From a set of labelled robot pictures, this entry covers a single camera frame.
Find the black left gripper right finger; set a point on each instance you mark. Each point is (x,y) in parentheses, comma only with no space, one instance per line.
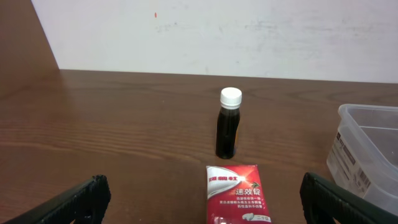
(326,203)

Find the red medicine box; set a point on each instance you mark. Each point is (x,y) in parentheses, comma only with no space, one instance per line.
(235,195)

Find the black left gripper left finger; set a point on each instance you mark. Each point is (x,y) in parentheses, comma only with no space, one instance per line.
(86,202)

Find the dark bottle white cap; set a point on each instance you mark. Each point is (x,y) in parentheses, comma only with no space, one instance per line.
(228,122)

